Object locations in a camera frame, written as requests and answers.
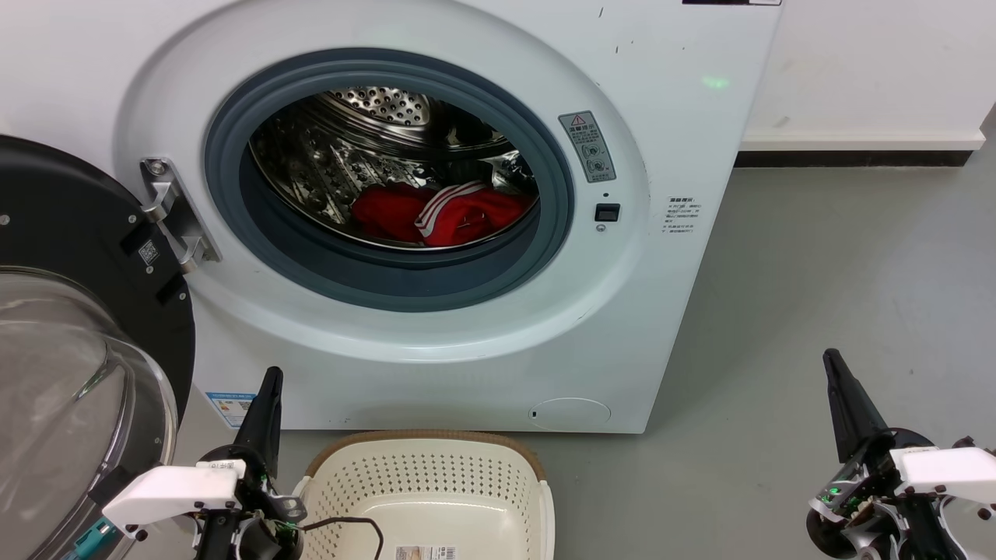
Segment white front-load washing machine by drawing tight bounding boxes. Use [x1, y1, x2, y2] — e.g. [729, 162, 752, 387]
[0, 0, 783, 435]

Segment cream perforated laundry basket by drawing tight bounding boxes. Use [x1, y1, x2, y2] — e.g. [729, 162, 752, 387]
[293, 430, 556, 560]

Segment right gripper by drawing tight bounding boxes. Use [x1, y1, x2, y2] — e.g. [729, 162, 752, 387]
[805, 348, 996, 560]

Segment grey warning sticker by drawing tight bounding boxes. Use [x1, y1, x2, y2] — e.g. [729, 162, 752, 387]
[558, 110, 617, 184]

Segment black round washer door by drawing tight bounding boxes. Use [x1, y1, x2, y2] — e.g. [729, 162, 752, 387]
[0, 134, 195, 560]

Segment teal connector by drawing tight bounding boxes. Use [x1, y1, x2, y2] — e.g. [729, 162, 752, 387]
[66, 517, 119, 560]

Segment grey rubber door gasket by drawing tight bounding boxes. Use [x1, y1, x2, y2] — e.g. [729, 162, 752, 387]
[204, 48, 575, 313]

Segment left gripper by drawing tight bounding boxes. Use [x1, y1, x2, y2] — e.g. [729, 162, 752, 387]
[193, 367, 307, 560]

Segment white text instruction sticker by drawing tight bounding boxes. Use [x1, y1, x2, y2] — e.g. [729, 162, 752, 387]
[665, 196, 700, 236]

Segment blue energy label sticker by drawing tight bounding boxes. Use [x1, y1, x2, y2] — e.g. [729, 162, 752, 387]
[206, 391, 258, 429]

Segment stainless steel washing machine drum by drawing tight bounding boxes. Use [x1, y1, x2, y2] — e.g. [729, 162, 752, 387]
[249, 87, 539, 251]

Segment thin black cable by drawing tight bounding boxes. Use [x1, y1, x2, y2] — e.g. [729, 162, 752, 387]
[300, 516, 385, 560]

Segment white and dark baseboard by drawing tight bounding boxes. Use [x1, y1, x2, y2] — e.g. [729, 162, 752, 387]
[735, 132, 987, 168]

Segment round drain filter cover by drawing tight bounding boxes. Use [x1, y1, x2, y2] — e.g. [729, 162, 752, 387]
[528, 397, 612, 432]

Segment silver metal door hinge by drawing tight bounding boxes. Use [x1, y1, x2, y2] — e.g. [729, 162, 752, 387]
[140, 157, 223, 273]

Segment red garment with white stripes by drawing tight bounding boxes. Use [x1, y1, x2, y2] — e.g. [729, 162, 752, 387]
[350, 180, 536, 248]

